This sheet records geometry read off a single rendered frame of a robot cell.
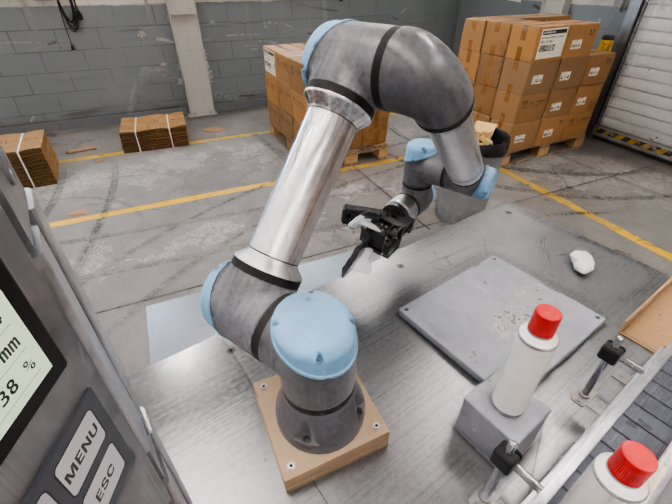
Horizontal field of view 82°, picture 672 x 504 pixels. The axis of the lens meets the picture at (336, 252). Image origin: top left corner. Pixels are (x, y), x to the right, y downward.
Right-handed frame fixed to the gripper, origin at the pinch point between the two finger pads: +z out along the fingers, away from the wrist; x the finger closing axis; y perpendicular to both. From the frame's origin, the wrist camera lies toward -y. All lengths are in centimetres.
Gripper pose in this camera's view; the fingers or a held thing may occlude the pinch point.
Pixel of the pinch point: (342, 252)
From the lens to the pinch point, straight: 83.6
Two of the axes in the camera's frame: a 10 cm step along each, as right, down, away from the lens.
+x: -0.9, 7.3, 6.8
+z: -6.0, 5.1, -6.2
